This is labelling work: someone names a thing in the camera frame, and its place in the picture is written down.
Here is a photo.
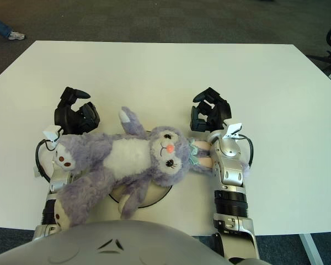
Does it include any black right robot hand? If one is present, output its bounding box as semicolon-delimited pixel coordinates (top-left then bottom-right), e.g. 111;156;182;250
189;87;232;133

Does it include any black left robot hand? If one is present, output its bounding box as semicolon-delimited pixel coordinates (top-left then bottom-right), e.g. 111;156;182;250
54;87;101;136

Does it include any purple plush bunny doll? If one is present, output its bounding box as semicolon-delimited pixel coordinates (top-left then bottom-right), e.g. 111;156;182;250
54;106;250;230

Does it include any white plate with black rim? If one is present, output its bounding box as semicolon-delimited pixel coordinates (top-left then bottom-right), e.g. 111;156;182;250
109;182;174;208

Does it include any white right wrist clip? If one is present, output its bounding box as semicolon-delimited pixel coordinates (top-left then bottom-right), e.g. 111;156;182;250
223;123;243;140

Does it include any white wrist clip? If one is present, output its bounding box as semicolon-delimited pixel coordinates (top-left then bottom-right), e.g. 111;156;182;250
42;124;62;143
223;123;243;140

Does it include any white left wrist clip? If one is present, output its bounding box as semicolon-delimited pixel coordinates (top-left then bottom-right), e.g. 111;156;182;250
42;124;62;143

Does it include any grey robot torso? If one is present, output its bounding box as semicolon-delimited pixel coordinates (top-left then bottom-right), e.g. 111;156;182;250
0;219;232;265

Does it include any white table leg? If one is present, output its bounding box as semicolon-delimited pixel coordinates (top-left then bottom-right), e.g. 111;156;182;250
299;234;321;265

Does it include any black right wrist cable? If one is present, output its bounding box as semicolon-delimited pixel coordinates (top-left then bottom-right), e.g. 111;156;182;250
237;134;254;168

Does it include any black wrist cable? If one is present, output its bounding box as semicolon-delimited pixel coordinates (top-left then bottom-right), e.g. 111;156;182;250
237;134;254;168
34;137;58;183

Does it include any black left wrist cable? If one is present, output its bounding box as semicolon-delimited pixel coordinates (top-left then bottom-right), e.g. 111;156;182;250
34;137;58;183

